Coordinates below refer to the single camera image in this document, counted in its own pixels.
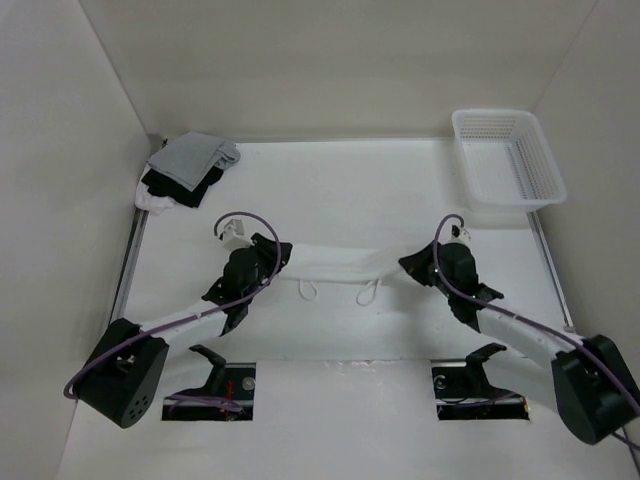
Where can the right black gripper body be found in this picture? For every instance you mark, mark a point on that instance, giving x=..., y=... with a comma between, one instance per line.
x=442, y=289

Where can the folded grey tank top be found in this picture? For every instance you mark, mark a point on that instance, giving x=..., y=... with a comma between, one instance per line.
x=188, y=158

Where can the folded black tank top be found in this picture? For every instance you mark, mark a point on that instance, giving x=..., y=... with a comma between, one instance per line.
x=160, y=185

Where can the white plastic basket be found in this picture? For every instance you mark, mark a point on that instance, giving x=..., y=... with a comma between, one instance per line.
x=505, y=162

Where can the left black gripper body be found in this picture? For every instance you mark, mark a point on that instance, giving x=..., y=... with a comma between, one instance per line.
x=261, y=275

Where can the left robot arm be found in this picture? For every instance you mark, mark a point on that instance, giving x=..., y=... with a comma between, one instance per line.
x=121, y=377

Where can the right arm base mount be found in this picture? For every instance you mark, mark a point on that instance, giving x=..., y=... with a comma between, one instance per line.
x=463, y=392

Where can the white tank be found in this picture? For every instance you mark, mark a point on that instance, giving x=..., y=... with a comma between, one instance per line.
x=149, y=203
x=369, y=268

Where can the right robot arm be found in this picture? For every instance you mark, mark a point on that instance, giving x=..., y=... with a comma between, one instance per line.
x=585, y=381

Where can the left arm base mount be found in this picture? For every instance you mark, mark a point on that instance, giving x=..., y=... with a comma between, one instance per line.
x=204, y=386

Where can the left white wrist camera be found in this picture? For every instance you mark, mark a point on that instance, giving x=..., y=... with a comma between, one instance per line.
x=233, y=236

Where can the folded white tank top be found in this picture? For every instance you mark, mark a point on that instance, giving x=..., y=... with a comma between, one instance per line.
x=149, y=203

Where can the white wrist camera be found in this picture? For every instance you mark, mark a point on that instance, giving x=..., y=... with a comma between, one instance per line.
x=233, y=236
x=459, y=235

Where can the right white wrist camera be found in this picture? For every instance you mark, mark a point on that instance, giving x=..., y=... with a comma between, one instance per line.
x=459, y=235

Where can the metal table edge rail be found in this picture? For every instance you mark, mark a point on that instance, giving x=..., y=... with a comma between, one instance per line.
x=127, y=258

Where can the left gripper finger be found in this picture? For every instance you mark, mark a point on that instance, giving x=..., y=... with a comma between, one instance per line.
x=271, y=257
x=234, y=316

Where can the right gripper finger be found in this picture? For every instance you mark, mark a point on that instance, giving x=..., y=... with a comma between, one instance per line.
x=465, y=311
x=420, y=266

